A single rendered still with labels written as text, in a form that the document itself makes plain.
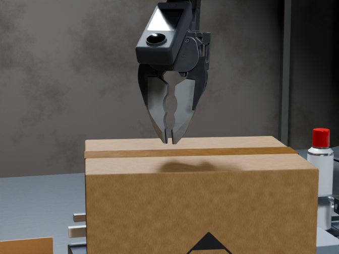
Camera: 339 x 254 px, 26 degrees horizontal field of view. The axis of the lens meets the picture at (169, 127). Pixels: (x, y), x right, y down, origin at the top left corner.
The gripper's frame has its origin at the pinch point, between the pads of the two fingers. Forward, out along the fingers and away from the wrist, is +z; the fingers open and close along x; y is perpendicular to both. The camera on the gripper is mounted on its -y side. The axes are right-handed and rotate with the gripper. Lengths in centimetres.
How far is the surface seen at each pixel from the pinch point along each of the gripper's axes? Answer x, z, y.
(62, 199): 46, 32, 79
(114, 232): 4.3, 11.6, -8.7
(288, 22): 13, -17, 337
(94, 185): 6.9, 5.6, -9.7
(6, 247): 40, 31, 34
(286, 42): 14, -5, 337
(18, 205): 55, 33, 72
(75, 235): 24.4, 25.7, 31.4
